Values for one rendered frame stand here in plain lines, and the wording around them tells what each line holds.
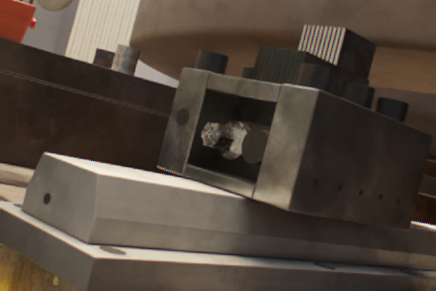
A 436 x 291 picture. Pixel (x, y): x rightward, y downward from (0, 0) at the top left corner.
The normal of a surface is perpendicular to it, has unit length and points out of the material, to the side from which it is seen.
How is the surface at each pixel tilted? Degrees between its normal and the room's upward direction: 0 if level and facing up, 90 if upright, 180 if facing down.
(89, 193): 90
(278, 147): 90
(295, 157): 90
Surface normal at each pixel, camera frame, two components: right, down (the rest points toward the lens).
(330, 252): 0.70, 0.16
